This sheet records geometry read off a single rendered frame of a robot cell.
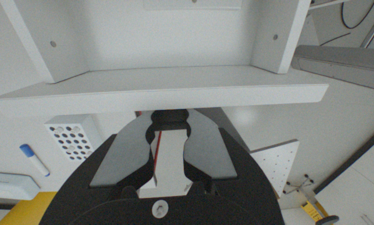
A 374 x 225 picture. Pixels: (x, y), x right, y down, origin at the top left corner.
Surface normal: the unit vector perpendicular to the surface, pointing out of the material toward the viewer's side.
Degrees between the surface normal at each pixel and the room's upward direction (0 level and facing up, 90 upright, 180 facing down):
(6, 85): 0
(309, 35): 5
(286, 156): 0
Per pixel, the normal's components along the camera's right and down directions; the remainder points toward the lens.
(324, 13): 0.07, 0.51
